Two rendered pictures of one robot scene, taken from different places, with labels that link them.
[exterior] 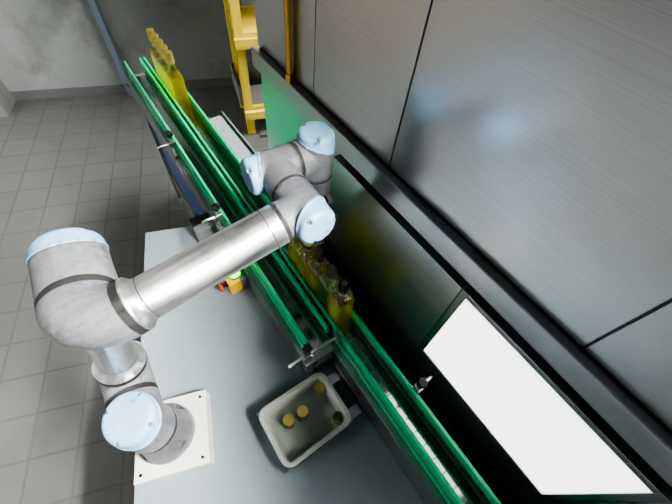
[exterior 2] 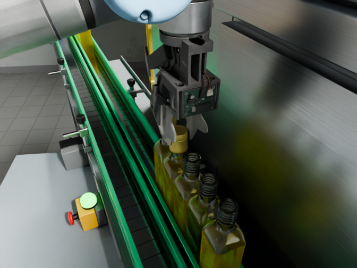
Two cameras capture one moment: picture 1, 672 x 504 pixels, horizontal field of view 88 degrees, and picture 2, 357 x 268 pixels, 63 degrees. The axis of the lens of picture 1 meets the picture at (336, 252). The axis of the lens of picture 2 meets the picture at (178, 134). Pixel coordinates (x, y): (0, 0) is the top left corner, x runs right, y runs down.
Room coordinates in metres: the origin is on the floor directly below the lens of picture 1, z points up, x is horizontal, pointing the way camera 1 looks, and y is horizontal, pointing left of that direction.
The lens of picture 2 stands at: (0.18, -0.04, 1.48)
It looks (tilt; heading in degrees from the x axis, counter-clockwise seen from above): 37 degrees down; 16
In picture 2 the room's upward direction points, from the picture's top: straight up
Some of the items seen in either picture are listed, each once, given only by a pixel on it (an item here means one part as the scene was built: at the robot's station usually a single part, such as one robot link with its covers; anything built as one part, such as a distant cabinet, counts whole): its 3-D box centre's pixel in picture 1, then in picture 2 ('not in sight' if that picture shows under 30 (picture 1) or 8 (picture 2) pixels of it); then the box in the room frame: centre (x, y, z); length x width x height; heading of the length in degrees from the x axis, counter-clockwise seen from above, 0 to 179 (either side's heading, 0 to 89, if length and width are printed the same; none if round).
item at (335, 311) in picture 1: (339, 308); (219, 261); (0.46, -0.03, 0.99); 0.06 x 0.06 x 0.21; 40
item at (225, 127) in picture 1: (261, 182); (145, 112); (1.08, 0.36, 0.84); 0.95 x 0.09 x 0.11; 41
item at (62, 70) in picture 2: (167, 147); (58, 74); (1.11, 0.75, 0.94); 0.07 x 0.04 x 0.13; 131
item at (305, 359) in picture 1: (314, 351); not in sight; (0.34, 0.02, 0.95); 0.17 x 0.03 x 0.12; 131
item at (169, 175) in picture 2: (308, 266); (178, 192); (0.59, 0.08, 0.99); 0.06 x 0.06 x 0.21; 40
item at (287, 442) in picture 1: (305, 419); not in sight; (0.19, 0.02, 0.80); 0.22 x 0.17 x 0.09; 131
